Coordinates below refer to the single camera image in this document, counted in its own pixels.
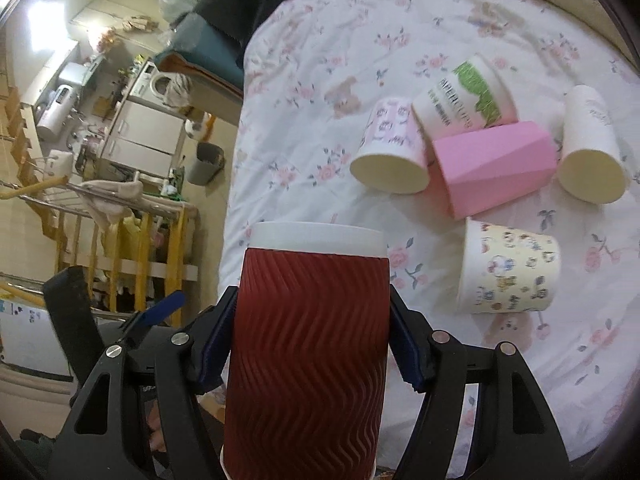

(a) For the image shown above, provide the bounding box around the white cloth on rack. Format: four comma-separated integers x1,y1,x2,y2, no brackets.
80,180,147,233

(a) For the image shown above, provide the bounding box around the white washing machine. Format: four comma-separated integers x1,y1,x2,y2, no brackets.
129,60,175,107

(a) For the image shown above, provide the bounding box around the white appliance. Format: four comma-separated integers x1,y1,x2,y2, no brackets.
0,299,72,382

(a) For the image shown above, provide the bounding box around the yellow wooden rack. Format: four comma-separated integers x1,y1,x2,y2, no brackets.
56,200,201,313

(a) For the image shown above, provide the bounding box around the red ripple paper cup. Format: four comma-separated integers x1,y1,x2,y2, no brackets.
220,221,391,480

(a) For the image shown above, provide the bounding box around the grey trash bin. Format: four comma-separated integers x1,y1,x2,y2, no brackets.
186,142,224,186

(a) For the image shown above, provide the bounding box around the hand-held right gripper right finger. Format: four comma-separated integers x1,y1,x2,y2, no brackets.
387,287,572,480

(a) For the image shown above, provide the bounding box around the clear plastic bag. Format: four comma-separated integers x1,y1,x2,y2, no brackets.
156,0,207,17

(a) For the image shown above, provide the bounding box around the teal cushion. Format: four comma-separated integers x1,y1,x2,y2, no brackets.
154,12,247,92

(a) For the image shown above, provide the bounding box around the pink printed paper cup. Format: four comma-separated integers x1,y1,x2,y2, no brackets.
349,97,430,196

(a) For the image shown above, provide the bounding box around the plain white paper cup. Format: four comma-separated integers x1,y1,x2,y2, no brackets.
556,85,628,205

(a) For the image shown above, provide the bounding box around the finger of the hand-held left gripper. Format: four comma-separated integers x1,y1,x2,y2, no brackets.
42,265,102,387
121,292,187,347

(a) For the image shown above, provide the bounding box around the floral white bedsheet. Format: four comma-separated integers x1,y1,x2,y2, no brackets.
217,0,640,466

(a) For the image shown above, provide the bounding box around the white cabinet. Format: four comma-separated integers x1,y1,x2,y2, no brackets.
102,95,187,178

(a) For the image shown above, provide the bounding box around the green and white paper cup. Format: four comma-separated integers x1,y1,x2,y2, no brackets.
411,54,518,141

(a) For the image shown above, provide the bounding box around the pink faceted cup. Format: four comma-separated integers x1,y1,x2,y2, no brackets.
431,121,557,220

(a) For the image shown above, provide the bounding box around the white water heater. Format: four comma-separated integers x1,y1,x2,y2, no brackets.
37,84,77,142

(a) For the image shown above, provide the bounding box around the yellow cartoon paper cup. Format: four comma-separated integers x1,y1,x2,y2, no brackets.
456,217,562,315

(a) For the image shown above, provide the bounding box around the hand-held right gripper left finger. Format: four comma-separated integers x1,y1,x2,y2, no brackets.
49,286,239,480

